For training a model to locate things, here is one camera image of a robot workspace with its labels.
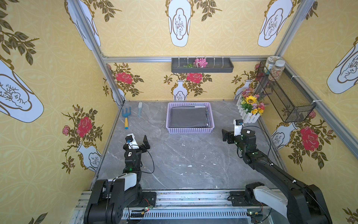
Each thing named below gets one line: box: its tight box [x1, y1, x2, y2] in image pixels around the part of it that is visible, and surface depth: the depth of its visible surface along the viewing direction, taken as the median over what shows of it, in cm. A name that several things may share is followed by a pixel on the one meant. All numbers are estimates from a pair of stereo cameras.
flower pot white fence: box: [235, 87, 266, 124], surface depth 100 cm
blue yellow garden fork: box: [122, 106, 131, 130], surface depth 112 cm
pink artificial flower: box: [193, 57, 208, 68], surface depth 90 cm
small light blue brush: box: [137, 101, 143, 118], surface depth 119 cm
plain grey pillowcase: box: [170, 105, 211, 128], surface depth 106 cm
